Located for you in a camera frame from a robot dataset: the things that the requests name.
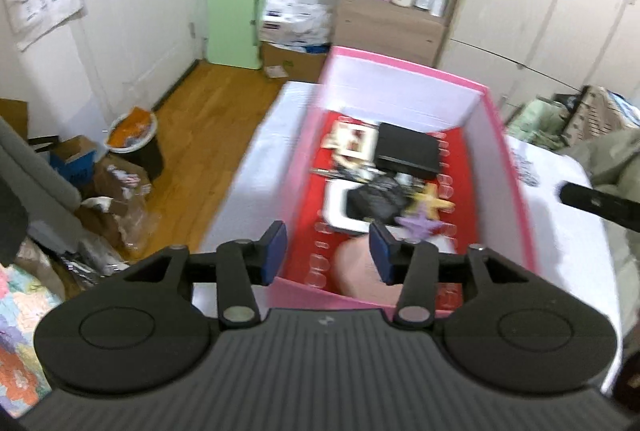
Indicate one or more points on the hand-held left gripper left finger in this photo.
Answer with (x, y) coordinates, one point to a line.
(275, 251)

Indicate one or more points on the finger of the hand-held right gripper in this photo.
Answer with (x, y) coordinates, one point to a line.
(600, 206)

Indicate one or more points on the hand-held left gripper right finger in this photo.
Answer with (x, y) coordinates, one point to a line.
(380, 253)

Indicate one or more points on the pink and gold case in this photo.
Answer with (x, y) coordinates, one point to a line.
(355, 266)

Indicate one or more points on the purple starfish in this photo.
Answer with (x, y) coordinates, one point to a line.
(420, 223)

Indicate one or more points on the black pouch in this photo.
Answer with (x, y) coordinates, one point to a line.
(380, 201)

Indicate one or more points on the white square tray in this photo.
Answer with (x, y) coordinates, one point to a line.
(335, 206)

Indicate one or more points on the yellow starfish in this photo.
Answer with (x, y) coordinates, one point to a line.
(430, 203)

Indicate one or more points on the black rectangular box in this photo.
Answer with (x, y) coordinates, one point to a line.
(405, 148)

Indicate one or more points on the cream hair claw clip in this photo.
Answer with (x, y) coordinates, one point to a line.
(340, 127)

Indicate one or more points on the pink cardboard box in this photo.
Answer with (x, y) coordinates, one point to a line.
(400, 86)

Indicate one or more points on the green blanket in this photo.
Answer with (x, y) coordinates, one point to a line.
(615, 161)

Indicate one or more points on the white patterned bedsheet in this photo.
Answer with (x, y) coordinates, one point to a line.
(565, 251)

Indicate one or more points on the red printed cloth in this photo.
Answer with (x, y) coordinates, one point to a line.
(315, 196)

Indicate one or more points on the geometric patterned bag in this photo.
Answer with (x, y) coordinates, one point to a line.
(605, 111)

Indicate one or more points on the black trash bin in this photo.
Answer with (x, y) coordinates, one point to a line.
(147, 161)

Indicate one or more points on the cardboard box with scraps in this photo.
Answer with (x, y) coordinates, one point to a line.
(115, 181)

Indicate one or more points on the brown cardboard box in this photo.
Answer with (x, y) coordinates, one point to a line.
(300, 63)

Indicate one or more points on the orange plastic bag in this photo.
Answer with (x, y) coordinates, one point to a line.
(130, 128)

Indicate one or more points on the light wooden wardrobe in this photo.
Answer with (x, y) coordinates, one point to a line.
(525, 11)

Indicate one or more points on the blue cardboard box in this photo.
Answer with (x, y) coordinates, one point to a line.
(75, 168)

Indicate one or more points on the toilet paper pack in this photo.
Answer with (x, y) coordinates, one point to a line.
(295, 21)

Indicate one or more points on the green folding board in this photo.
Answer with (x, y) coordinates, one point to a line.
(230, 21)

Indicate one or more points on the grey chair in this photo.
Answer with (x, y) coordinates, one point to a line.
(45, 191)

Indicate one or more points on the floral quilt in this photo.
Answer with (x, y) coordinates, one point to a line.
(20, 311)

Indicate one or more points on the white door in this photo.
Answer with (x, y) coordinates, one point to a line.
(135, 11)

